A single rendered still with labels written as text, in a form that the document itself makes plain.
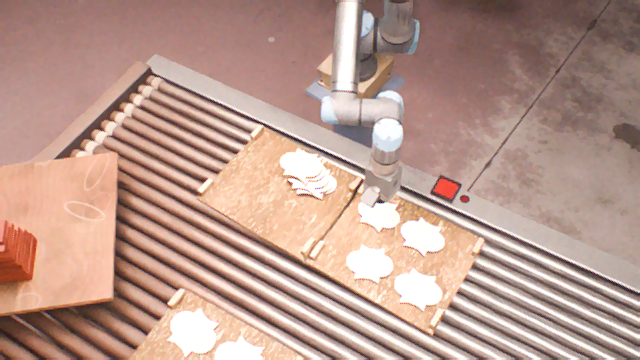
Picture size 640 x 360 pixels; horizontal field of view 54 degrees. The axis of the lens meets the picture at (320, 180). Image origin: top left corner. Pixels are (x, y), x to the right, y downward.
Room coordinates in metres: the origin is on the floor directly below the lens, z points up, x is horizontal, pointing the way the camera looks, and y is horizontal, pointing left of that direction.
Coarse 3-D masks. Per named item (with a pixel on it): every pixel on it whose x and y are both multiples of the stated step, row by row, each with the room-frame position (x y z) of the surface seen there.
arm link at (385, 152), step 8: (384, 120) 1.08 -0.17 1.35; (392, 120) 1.08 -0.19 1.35; (376, 128) 1.05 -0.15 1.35; (384, 128) 1.05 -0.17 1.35; (392, 128) 1.05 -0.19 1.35; (400, 128) 1.05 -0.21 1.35; (376, 136) 1.03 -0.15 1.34; (384, 136) 1.02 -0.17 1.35; (392, 136) 1.02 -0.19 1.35; (400, 136) 1.03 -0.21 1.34; (376, 144) 1.03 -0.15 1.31; (384, 144) 1.02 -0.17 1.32; (392, 144) 1.01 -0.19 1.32; (400, 144) 1.03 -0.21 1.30; (376, 152) 1.03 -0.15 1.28; (384, 152) 1.01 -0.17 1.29; (392, 152) 1.01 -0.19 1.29; (376, 160) 1.02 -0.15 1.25; (384, 160) 1.01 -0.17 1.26; (392, 160) 1.02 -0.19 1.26
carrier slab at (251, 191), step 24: (264, 144) 1.34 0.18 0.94; (288, 144) 1.34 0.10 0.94; (240, 168) 1.24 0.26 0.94; (264, 168) 1.24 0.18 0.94; (336, 168) 1.23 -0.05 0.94; (216, 192) 1.15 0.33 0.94; (240, 192) 1.14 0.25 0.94; (264, 192) 1.14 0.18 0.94; (288, 192) 1.14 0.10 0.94; (336, 192) 1.14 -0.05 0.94; (240, 216) 1.05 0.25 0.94; (264, 216) 1.05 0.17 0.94; (288, 216) 1.05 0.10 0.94; (312, 216) 1.05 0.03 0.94; (336, 216) 1.05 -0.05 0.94; (288, 240) 0.97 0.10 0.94
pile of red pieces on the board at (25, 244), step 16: (0, 224) 0.86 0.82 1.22; (0, 240) 0.82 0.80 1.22; (16, 240) 0.86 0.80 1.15; (32, 240) 0.90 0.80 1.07; (0, 256) 0.80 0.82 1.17; (16, 256) 0.81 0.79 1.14; (32, 256) 0.86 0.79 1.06; (0, 272) 0.79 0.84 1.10; (16, 272) 0.80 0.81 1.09; (32, 272) 0.82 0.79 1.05
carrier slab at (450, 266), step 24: (360, 216) 1.05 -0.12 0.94; (408, 216) 1.04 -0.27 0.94; (432, 216) 1.04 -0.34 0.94; (336, 240) 0.96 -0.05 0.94; (360, 240) 0.96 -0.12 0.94; (384, 240) 0.96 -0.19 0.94; (456, 240) 0.95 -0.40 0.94; (312, 264) 0.88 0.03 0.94; (336, 264) 0.88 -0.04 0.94; (408, 264) 0.88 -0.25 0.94; (432, 264) 0.88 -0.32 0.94; (456, 264) 0.87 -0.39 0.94; (360, 288) 0.80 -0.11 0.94; (384, 288) 0.80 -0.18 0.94; (456, 288) 0.80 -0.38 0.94; (408, 312) 0.73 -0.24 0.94; (432, 312) 0.73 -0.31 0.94
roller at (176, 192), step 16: (96, 144) 1.36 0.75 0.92; (128, 160) 1.30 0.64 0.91; (144, 176) 1.23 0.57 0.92; (160, 176) 1.23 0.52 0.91; (176, 192) 1.16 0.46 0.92; (208, 208) 1.10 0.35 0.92; (224, 224) 1.05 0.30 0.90; (256, 240) 0.99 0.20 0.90; (288, 256) 0.93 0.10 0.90; (320, 272) 0.87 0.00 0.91; (448, 336) 0.66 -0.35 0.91; (464, 336) 0.66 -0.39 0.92; (480, 352) 0.62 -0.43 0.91; (496, 352) 0.61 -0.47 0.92
